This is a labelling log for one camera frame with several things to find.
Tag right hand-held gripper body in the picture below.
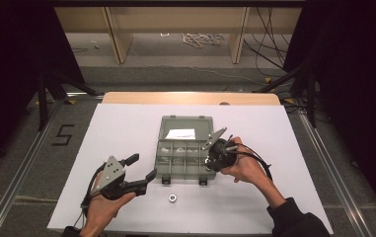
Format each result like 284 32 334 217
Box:
203 126 240 173

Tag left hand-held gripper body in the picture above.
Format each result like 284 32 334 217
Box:
91 154 133 201

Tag translucent grey compartment box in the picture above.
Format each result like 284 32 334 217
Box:
154 115 219 187

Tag person's right hand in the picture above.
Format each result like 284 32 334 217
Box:
220 136 269 185

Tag person's left hand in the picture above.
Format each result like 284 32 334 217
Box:
80 172 137 237

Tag white paper slip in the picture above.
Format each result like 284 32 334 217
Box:
164 127 197 141

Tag white table cover sheet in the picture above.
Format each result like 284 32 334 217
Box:
46 103 335 236

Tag black tripod stand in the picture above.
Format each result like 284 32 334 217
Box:
36 69 100 132
254 61 319 129

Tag light wooden shelf unit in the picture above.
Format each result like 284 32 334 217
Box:
54 6 304 65

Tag black curtain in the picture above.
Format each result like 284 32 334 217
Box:
283 0 376 226
0 0 87 181

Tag left hand-held gripper cable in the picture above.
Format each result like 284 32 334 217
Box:
75 162 108 230

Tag hand-held gripper cable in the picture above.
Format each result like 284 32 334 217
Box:
75 162 108 230
228 140 274 182

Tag right hand-held gripper cable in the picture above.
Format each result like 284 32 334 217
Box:
228 140 274 182

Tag thin white floor cable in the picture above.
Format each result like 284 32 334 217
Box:
127 45 266 86

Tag aluminium floor rail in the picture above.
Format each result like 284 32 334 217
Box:
0 98 63 237
297 110 376 237

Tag white rope bundle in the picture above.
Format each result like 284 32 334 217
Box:
181 32 226 49

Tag black floor cables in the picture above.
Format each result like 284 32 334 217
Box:
243 7 292 79

